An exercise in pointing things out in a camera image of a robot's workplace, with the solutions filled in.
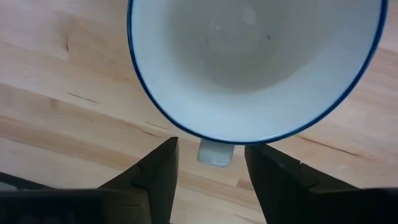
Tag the blue white floral mug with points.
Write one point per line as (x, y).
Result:
(248, 77)

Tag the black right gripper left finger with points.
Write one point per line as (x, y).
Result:
(161, 174)

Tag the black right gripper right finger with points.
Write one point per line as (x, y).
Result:
(273, 180)

